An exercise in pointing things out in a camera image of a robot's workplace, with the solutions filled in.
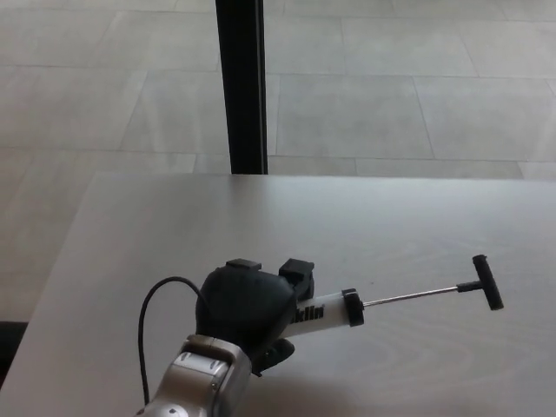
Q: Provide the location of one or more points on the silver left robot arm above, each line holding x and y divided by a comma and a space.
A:
204, 382

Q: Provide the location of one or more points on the black vertical post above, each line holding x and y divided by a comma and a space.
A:
242, 87

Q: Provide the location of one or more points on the white Franklin air pump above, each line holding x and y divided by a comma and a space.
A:
331, 312

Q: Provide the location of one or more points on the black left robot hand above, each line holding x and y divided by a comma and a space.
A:
243, 304

